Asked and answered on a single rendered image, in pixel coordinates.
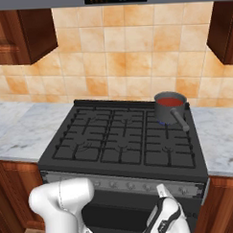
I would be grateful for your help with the silver stove knob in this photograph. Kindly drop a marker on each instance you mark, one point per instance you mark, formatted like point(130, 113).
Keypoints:
point(112, 185)
point(97, 183)
point(130, 186)

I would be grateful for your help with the grey range hood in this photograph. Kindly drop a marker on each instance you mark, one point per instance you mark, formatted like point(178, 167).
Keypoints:
point(52, 1)

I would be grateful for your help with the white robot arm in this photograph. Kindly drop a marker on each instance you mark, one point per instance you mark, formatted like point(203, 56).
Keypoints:
point(61, 204)

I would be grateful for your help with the dark grey gas stove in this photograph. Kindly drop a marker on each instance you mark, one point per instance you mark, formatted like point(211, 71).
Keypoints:
point(122, 134)

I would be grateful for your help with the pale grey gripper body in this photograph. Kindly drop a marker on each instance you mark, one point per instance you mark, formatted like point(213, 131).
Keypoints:
point(163, 191)

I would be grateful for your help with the red marinara sauce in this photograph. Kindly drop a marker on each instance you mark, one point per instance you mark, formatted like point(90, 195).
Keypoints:
point(170, 101)

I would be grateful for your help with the brown wooden wall cupboard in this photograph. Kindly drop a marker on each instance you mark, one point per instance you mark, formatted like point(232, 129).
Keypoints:
point(223, 30)
point(19, 36)

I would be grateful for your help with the black oven door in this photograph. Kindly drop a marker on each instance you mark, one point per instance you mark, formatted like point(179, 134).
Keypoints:
point(119, 214)

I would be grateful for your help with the brown wooden base cupboard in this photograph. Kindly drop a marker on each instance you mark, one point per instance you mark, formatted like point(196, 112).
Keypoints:
point(16, 193)
point(221, 206)

